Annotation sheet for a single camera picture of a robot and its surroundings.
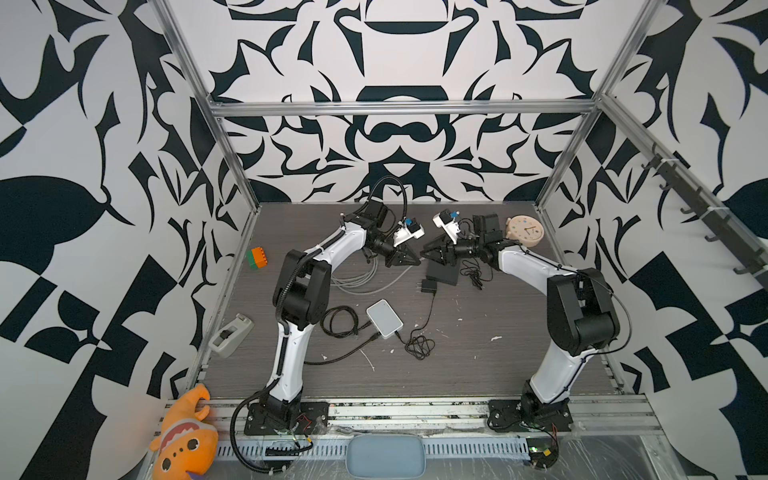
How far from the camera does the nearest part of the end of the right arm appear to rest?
729 mm

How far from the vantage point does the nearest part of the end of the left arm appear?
0.83 meters

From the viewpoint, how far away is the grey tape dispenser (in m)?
0.83

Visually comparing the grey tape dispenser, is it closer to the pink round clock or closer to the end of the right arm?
the end of the right arm

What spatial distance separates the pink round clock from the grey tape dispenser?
0.93m

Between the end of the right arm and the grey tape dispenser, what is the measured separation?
22.2 inches
